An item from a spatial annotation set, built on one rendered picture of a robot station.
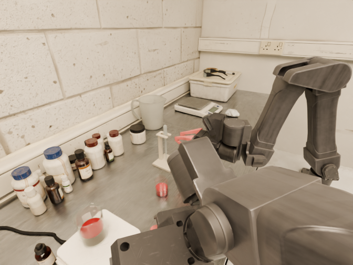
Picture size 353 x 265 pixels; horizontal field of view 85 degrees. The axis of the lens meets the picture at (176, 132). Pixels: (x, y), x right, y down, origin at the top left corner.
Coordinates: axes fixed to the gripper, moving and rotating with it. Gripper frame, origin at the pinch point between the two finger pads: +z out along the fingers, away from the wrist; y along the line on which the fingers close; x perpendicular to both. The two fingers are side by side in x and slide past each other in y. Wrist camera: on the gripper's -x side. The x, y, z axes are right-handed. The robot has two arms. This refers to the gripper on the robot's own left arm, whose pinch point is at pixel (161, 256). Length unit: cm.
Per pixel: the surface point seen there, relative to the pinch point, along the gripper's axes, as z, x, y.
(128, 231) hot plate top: 7.4, -2.5, -6.5
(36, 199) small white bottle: 25.3, -19.9, -23.6
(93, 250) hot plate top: 8.9, -9.2, -5.1
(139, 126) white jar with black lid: 26, 16, -51
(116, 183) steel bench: 25.7, 2.0, -25.7
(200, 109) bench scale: 24, 56, -65
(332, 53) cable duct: -30, 126, -69
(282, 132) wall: 30, 140, -55
